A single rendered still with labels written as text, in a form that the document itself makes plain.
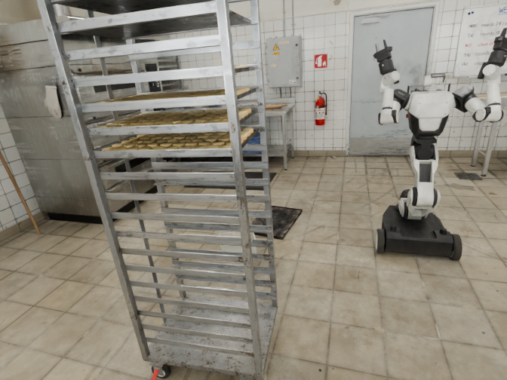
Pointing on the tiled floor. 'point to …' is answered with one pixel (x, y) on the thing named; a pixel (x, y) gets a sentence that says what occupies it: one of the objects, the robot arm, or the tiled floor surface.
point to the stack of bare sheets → (279, 221)
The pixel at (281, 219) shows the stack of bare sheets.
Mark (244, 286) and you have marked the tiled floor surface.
